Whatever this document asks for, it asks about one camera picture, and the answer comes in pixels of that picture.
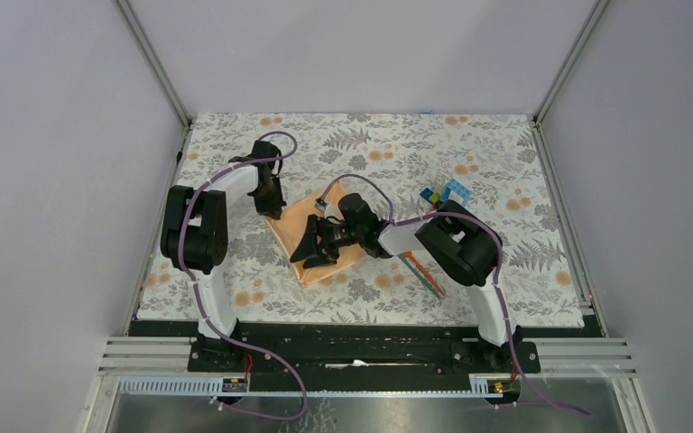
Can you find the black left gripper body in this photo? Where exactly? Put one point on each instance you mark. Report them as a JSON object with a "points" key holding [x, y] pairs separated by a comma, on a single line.
{"points": [[268, 198]]}

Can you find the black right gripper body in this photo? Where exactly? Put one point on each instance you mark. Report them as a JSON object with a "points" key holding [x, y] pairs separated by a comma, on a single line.
{"points": [[337, 236]]}

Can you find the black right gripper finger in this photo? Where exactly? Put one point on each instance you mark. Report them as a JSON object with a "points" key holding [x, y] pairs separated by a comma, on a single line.
{"points": [[318, 256], [310, 237]]}

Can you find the peach satin napkin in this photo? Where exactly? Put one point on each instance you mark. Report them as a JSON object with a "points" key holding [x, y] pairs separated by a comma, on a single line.
{"points": [[288, 231]]}

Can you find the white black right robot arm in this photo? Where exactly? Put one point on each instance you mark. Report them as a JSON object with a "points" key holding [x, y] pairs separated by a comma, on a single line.
{"points": [[466, 249]]}

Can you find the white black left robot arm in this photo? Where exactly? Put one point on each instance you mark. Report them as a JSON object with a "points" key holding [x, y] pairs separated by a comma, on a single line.
{"points": [[195, 233]]}

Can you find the orange plastic fork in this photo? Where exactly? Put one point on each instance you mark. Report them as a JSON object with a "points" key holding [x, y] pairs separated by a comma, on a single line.
{"points": [[424, 275]]}

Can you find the colourful toy brick pile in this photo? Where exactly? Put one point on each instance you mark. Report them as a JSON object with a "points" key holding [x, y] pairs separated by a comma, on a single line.
{"points": [[444, 188]]}

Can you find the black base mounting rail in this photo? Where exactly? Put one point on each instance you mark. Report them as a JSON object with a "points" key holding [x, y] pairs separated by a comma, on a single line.
{"points": [[346, 358]]}

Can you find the left aluminium frame post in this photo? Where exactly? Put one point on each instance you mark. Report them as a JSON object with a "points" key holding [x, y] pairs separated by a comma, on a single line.
{"points": [[153, 61]]}

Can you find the aluminium frame post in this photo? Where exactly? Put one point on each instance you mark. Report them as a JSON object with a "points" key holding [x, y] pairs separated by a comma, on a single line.
{"points": [[576, 49], [153, 61]]}

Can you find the right aluminium frame post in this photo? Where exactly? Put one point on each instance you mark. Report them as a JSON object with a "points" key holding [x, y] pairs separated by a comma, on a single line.
{"points": [[576, 49]]}

